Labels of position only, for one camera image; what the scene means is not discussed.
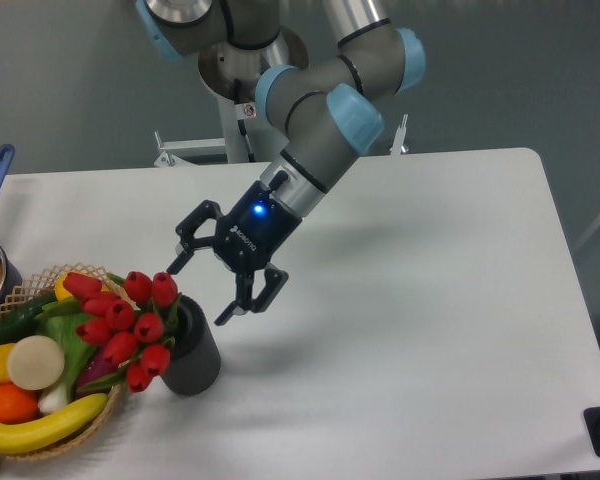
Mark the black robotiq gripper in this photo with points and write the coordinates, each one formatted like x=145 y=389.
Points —
x=245 y=240

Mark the dark grey ribbed vase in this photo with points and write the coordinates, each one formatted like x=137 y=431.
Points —
x=195 y=359

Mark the red tulip bouquet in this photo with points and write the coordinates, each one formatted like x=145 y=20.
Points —
x=135 y=333

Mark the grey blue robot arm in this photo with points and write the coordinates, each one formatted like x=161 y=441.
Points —
x=326 y=113

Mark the yellow squash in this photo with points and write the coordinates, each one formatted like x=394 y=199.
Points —
x=78 y=285

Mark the purple sweet potato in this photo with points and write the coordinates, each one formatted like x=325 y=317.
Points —
x=96 y=369

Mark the green bok choy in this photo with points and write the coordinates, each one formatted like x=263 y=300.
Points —
x=77 y=354

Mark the woven wicker basket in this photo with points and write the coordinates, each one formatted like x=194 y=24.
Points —
x=38 y=284

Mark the green cucumber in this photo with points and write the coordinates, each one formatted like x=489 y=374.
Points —
x=21 y=321

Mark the beige round disc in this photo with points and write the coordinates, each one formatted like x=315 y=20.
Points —
x=35 y=363

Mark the orange fruit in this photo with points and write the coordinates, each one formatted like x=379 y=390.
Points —
x=17 y=405

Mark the yellow banana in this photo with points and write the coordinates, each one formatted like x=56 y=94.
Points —
x=34 y=435

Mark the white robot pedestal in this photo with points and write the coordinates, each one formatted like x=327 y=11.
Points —
x=230 y=140

